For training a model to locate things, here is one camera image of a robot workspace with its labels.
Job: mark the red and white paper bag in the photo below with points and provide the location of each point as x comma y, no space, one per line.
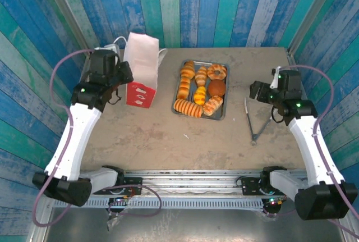
140,96

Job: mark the round brown bun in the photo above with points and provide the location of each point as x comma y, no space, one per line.
216,88

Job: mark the metal serving tongs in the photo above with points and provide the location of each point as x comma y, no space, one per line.
253,141

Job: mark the pale twisted pastry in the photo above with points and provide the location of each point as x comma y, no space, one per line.
212,105

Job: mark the small golden croissant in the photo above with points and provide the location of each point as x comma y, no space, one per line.
200,76

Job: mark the long striped bread loaf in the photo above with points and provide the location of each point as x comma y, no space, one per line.
183,88

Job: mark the yellow and orange bread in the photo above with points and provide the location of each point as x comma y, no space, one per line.
199,95

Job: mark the large golden croissant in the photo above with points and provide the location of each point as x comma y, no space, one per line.
188,70

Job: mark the long ridged caterpillar bread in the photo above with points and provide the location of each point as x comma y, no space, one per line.
188,108

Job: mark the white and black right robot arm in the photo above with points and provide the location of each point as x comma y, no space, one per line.
311,146

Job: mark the grey metal baking tray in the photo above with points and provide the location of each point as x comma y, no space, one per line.
225,104

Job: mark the small circuit board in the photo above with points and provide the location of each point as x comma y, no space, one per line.
275,201
120,198

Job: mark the aluminium table edge rail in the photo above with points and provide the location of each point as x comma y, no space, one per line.
291,56

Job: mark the aluminium frame post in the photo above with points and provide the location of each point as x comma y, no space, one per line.
64,9
313,9

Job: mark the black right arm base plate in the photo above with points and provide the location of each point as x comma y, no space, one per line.
248,186

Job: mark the aluminium mounting rail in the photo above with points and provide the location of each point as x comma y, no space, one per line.
196,181

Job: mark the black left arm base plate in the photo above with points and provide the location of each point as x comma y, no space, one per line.
134,184

